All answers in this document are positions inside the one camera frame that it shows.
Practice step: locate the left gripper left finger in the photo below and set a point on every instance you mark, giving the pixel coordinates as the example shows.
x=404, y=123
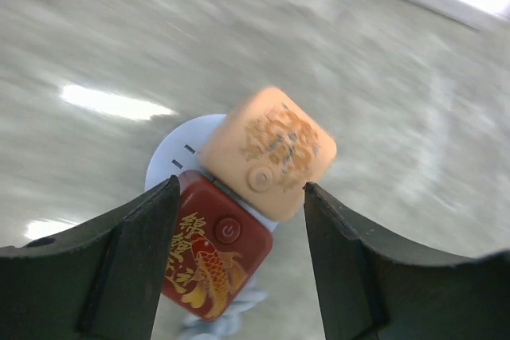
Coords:
x=98, y=280

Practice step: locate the brown wooden cube adapter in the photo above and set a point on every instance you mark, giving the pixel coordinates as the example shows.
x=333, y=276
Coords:
x=216, y=248

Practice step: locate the tan wooden cube adapter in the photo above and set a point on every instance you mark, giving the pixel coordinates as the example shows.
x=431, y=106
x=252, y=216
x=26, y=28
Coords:
x=266, y=150

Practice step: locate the light blue round adapter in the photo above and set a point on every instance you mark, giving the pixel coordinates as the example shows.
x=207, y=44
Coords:
x=178, y=152

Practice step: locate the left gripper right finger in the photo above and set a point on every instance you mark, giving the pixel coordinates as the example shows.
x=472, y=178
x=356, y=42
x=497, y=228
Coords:
x=375, y=284

